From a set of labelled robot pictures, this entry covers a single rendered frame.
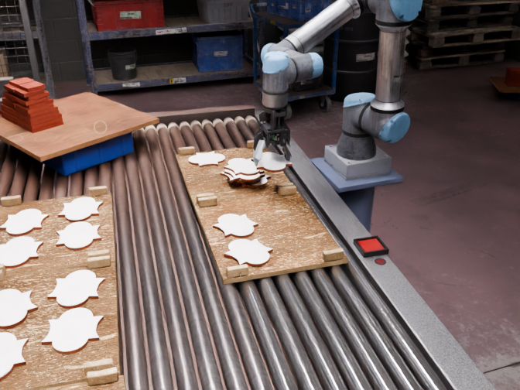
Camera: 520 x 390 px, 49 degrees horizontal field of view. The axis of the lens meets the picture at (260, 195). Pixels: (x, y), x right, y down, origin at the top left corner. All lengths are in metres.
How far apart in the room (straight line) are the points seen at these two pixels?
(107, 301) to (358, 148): 1.11
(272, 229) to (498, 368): 1.42
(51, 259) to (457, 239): 2.52
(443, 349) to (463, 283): 1.84
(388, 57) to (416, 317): 0.88
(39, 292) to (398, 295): 0.90
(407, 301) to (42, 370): 0.86
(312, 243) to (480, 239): 2.10
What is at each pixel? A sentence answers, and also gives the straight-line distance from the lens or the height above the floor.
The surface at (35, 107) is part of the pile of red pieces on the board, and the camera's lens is 2.23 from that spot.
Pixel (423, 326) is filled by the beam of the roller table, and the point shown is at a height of 0.92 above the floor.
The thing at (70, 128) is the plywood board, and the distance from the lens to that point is 2.24.
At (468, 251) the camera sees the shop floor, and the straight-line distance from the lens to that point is 3.48.
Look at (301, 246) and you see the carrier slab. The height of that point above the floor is 0.94.
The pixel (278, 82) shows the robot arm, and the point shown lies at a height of 1.34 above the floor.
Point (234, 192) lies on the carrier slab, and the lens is 1.89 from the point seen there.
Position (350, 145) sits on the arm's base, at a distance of 2.14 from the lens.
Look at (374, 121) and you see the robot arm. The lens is 2.01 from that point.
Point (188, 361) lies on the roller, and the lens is 1.29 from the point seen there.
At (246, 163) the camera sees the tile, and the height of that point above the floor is 0.99.
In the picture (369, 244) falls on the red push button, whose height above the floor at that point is 0.93.
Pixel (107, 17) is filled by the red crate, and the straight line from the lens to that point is 5.81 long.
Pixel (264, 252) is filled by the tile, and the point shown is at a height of 0.95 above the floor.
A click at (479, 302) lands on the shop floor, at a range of 3.10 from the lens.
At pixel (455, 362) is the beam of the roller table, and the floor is 0.92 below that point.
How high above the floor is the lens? 1.82
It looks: 28 degrees down
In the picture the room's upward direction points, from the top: straight up
